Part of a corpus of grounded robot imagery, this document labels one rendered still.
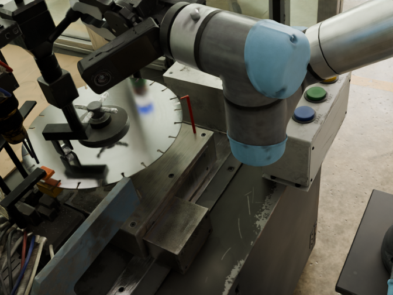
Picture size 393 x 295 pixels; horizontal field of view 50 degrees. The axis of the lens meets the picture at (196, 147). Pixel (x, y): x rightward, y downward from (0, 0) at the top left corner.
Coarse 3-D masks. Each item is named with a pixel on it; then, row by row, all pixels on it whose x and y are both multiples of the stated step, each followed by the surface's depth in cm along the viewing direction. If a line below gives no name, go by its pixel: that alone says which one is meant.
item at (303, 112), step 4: (296, 108) 88; (300, 108) 87; (304, 108) 87; (308, 108) 87; (296, 112) 87; (300, 112) 86; (304, 112) 86; (308, 112) 86; (312, 112) 86; (296, 116) 86; (300, 116) 86; (304, 116) 85; (308, 116) 85; (312, 116) 86; (300, 120) 86; (304, 120) 85; (308, 120) 86
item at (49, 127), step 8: (72, 104) 73; (64, 112) 73; (72, 112) 73; (72, 120) 74; (80, 120) 76; (48, 128) 77; (56, 128) 77; (64, 128) 77; (72, 128) 75; (80, 128) 76; (88, 128) 77; (48, 136) 77; (56, 136) 77; (64, 136) 77; (72, 136) 76; (80, 136) 76; (88, 136) 77; (56, 144) 78
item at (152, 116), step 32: (96, 96) 94; (128, 96) 92; (160, 96) 90; (32, 128) 89; (128, 128) 84; (160, 128) 83; (32, 160) 82; (64, 160) 80; (96, 160) 79; (128, 160) 78
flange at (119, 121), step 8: (120, 112) 87; (104, 120) 83; (112, 120) 85; (120, 120) 85; (128, 120) 85; (96, 128) 84; (104, 128) 84; (112, 128) 83; (120, 128) 83; (96, 136) 82; (104, 136) 82; (112, 136) 82; (88, 144) 83; (96, 144) 82
